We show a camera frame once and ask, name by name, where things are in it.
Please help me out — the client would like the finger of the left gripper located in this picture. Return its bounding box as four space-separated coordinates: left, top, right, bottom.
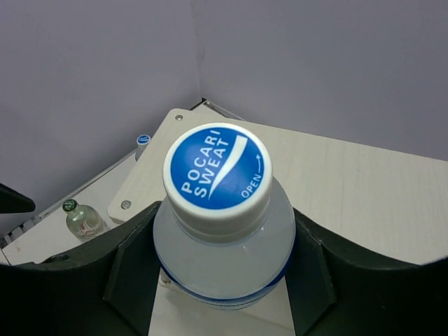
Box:
0 183 36 214

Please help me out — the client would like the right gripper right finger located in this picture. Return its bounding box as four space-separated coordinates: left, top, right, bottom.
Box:
286 211 447 335

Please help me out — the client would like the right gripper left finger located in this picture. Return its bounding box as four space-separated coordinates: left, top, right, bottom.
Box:
1 202 161 335

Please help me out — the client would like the clear green-cap Chang bottle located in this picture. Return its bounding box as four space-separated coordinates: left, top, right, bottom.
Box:
62 199 109 242

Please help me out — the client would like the pocari sweat bottle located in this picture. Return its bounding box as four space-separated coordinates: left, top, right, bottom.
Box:
134 134 151 161
153 122 296 310

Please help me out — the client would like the white two-tier wooden shelf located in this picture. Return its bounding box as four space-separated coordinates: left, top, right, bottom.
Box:
106 107 448 336

